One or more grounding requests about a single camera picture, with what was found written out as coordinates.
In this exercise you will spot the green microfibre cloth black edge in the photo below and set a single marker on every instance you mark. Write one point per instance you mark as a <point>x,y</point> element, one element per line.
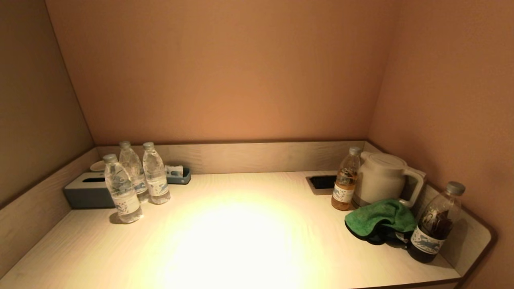
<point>377,216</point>

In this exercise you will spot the black recessed power socket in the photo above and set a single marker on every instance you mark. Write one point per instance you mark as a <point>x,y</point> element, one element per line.
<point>321,182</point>

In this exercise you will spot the small blue tray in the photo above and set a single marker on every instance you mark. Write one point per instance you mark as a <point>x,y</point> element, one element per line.
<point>185,178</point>

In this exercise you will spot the white sachet packet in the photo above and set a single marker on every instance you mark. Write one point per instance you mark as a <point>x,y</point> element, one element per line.
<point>173,170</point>

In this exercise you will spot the amber tea bottle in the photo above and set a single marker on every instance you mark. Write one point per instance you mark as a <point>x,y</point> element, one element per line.
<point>345,180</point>

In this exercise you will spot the clear water bottle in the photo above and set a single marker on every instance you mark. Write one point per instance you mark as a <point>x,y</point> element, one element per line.
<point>156,176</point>
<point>130,164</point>
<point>122,192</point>

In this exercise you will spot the white electric kettle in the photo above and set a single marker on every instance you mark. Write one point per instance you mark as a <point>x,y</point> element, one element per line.
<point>381,180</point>

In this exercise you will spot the small white dish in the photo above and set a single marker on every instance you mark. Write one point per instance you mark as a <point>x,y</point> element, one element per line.
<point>97,165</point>

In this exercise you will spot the grey-blue tissue box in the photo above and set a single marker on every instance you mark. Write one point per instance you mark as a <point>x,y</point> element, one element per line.
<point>86,194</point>

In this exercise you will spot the dark tea bottle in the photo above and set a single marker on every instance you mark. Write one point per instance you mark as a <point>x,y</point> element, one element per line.
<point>435,224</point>

